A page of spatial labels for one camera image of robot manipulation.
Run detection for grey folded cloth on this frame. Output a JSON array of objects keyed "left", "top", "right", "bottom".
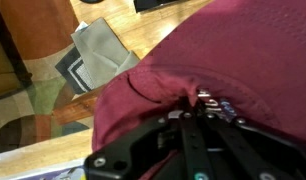
[{"left": 71, "top": 17, "right": 141, "bottom": 92}]

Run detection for multicolour patterned rug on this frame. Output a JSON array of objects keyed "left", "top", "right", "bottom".
[{"left": 0, "top": 0, "right": 104, "bottom": 156}]

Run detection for black flat floor object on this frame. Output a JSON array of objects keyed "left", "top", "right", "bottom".
[{"left": 132, "top": 0, "right": 191, "bottom": 13}]

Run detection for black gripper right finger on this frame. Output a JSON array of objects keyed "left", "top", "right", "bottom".
[{"left": 196, "top": 101, "right": 306, "bottom": 180}]

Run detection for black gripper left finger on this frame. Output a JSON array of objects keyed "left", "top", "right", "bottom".
[{"left": 83, "top": 97, "right": 208, "bottom": 180}]

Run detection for dark mat with white stripes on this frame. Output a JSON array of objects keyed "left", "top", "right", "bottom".
[{"left": 54, "top": 49, "right": 96, "bottom": 95}]

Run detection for maroon baseball cap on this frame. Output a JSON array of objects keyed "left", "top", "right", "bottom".
[{"left": 91, "top": 0, "right": 306, "bottom": 180}]

